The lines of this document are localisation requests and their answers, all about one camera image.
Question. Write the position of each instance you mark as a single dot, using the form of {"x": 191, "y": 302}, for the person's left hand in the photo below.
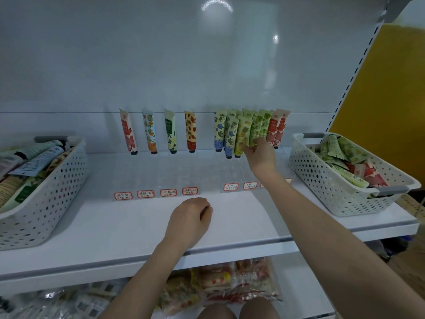
{"x": 189, "y": 224}

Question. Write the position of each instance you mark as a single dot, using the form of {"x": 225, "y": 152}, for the person's right hand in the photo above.
{"x": 264, "y": 159}

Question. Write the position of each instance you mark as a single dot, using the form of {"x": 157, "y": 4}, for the yellow-green hand cream tube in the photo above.
{"x": 240, "y": 133}

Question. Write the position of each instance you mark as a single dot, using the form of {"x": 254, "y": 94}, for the white perforated plastic basket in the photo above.
{"x": 332, "y": 192}
{"x": 43, "y": 209}

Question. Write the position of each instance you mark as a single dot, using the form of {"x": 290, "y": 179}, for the row of hand cream tubes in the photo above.
{"x": 190, "y": 129}

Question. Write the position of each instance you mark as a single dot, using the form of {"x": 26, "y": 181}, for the pile of green hand cream tubes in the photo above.
{"x": 345, "y": 156}

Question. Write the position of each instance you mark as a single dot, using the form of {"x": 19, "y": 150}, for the white metal shelf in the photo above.
{"x": 99, "y": 239}

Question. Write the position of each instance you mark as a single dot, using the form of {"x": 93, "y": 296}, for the person's right forearm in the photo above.
{"x": 338, "y": 249}

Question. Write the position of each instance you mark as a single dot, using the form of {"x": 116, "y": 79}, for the person's left forearm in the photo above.
{"x": 149, "y": 285}

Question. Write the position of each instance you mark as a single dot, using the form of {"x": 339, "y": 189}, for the person's left leg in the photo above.
{"x": 218, "y": 311}

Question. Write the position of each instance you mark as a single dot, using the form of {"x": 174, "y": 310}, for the person's leg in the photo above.
{"x": 259, "y": 310}
{"x": 218, "y": 311}

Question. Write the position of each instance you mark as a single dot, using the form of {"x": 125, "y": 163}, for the person's right leg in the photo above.
{"x": 259, "y": 310}

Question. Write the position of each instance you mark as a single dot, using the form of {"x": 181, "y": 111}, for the pile of snack packets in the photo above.
{"x": 226, "y": 279}

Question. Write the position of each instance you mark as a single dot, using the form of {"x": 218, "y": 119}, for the clear divider tray with labels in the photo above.
{"x": 123, "y": 194}

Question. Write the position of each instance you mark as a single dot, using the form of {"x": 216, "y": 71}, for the cluster of green bottles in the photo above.
{"x": 380, "y": 249}

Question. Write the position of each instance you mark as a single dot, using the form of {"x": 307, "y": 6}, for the small brown cardboard box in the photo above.
{"x": 412, "y": 209}

